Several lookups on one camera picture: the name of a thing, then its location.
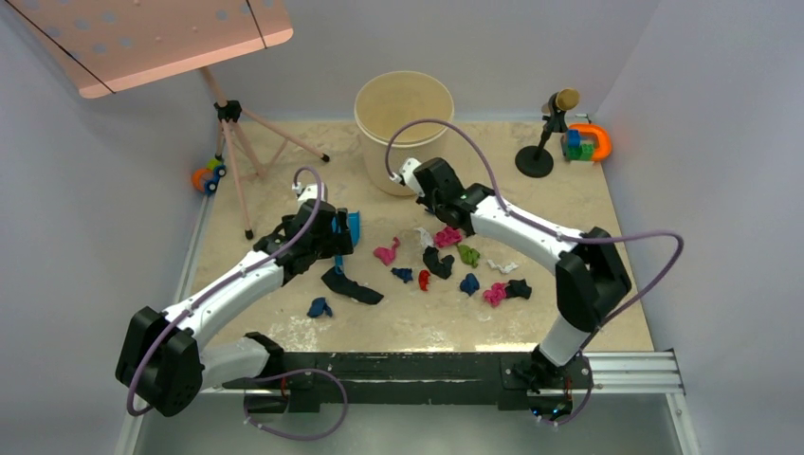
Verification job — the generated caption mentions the blue dustpan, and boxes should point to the blue dustpan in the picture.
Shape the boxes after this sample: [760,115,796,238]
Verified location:
[334,211,361,275]

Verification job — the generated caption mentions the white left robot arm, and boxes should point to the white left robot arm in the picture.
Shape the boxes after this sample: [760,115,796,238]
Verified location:
[115,199,354,417]

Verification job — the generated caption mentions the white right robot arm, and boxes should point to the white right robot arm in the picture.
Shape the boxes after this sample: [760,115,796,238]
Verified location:
[399,157,631,391]

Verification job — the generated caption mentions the pink paper scrap right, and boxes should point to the pink paper scrap right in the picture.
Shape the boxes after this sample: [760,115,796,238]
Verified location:
[433,227,463,248]

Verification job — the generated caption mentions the pink paper scrap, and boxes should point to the pink paper scrap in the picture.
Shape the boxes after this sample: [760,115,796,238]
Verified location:
[373,237,401,266]
[483,282,507,308]
[433,227,463,248]

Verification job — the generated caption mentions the long black paper scrap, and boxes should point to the long black paper scrap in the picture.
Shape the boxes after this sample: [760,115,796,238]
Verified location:
[321,267,384,305]

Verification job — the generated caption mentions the green paper scrap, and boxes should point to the green paper scrap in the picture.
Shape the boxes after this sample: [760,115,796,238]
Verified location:
[457,244,481,268]

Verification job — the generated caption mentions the pink paper scrap left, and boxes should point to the pink paper scrap left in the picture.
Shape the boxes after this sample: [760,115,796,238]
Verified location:
[373,237,401,266]

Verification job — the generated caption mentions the black paper scrap centre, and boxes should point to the black paper scrap centre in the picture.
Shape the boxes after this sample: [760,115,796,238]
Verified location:
[422,246,455,280]

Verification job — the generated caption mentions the dark blue scrap front left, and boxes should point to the dark blue scrap front left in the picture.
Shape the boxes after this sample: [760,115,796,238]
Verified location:
[306,297,334,319]

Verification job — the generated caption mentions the red paper scrap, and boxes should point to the red paper scrap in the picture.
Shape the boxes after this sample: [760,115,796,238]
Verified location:
[417,269,430,292]

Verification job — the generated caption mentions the blue paper scrap front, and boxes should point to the blue paper scrap front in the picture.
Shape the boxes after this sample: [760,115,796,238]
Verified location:
[459,273,480,297]

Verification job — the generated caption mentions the white paper scrap right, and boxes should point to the white paper scrap right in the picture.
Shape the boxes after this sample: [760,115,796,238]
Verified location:
[486,260,520,275]

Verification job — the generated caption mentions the black microphone stand toy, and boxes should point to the black microphone stand toy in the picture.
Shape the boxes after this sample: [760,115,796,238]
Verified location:
[515,87,580,178]

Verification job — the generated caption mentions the pink paper scrap front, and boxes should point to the pink paper scrap front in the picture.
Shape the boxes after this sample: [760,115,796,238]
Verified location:
[483,282,507,308]

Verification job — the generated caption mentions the black paper scrap front right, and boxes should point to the black paper scrap front right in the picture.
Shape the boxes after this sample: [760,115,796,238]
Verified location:
[504,279,533,300]

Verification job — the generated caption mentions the beige round bin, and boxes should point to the beige round bin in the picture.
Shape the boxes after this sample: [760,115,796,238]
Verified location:
[354,71,455,197]

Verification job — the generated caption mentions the orange wheeled toy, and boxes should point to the orange wheeled toy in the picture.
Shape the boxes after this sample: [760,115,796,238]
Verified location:
[191,158,228,195]

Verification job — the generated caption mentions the orange colourful block toy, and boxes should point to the orange colourful block toy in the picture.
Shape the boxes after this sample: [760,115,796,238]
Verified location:
[560,123,613,162]

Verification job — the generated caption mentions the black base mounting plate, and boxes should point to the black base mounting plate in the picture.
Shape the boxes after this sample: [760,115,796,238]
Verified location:
[222,352,594,421]

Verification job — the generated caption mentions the pink music stand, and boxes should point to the pink music stand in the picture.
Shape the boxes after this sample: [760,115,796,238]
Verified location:
[5,1,330,240]

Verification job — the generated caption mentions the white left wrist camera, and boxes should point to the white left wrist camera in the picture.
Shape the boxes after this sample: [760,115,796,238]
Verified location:
[292,183,327,207]

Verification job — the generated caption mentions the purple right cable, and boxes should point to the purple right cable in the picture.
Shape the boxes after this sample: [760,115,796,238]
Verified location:
[384,118,685,428]

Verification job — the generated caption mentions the purple cable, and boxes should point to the purple cable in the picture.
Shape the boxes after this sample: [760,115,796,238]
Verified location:
[125,166,350,442]
[384,118,685,428]

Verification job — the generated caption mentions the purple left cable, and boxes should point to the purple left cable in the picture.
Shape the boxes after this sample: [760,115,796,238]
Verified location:
[125,166,350,442]

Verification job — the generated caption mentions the aluminium frame rail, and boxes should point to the aluminium frame rail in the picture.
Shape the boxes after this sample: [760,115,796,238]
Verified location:
[113,194,702,455]

